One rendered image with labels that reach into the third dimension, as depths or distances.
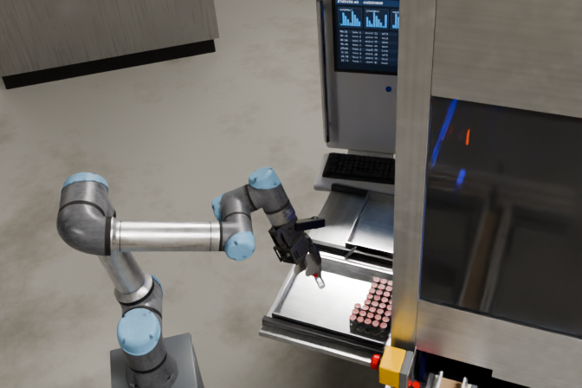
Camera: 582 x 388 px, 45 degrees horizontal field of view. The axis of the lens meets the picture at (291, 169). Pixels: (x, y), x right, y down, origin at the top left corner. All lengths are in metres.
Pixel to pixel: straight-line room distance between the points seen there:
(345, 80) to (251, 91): 2.12
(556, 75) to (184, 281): 2.52
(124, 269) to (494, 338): 0.99
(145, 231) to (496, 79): 0.91
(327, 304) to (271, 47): 3.25
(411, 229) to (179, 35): 3.68
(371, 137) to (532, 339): 1.25
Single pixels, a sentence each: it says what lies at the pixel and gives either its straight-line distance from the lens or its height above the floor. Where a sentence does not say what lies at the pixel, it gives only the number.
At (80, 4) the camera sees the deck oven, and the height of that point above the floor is 0.54.
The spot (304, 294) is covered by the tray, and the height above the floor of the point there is 0.88.
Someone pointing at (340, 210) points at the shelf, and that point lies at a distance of 2.46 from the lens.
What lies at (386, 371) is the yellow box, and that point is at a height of 1.02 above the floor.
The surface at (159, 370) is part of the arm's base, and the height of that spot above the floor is 0.86.
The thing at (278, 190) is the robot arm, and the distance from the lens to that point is 1.87.
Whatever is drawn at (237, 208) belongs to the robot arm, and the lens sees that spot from 1.85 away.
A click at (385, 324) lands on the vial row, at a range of 2.07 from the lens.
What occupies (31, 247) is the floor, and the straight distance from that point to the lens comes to 3.96.
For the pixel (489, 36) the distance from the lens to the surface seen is 1.28.
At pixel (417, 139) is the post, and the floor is 1.69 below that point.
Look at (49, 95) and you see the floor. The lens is 5.12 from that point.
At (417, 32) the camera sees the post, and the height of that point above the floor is 1.93.
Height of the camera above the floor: 2.56
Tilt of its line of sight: 39 degrees down
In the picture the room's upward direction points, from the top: 5 degrees counter-clockwise
